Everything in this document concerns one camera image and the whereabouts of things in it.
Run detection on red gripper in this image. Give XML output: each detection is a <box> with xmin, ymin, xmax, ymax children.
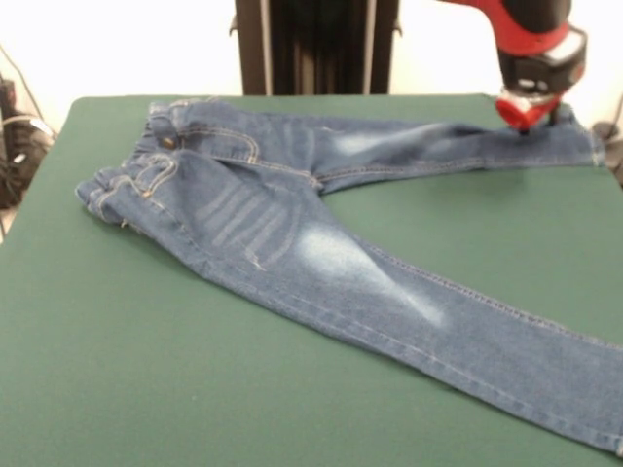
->
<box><xmin>495</xmin><ymin>90</ymin><xmax>564</xmax><ymax>136</ymax></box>

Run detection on blue denim jeans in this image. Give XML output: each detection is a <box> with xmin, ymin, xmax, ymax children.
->
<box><xmin>75</xmin><ymin>96</ymin><xmax>623</xmax><ymax>456</ymax></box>

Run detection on black power strip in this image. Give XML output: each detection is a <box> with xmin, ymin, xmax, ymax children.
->
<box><xmin>603</xmin><ymin>143</ymin><xmax>623</xmax><ymax>191</ymax></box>

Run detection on dark green table cloth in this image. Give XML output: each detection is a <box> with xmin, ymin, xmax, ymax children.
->
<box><xmin>0</xmin><ymin>93</ymin><xmax>623</xmax><ymax>467</ymax></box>

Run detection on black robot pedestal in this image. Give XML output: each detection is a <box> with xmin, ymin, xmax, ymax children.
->
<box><xmin>228</xmin><ymin>0</ymin><xmax>405</xmax><ymax>96</ymax></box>

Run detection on thin grey cable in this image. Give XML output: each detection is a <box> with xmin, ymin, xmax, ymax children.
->
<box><xmin>0</xmin><ymin>43</ymin><xmax>43</xmax><ymax>121</ymax></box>

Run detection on white cable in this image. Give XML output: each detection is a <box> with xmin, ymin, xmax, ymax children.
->
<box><xmin>0</xmin><ymin>114</ymin><xmax>53</xmax><ymax>140</ymax></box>

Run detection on tangled black cables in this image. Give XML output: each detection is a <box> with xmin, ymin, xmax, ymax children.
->
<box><xmin>0</xmin><ymin>72</ymin><xmax>53</xmax><ymax>210</ymax></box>

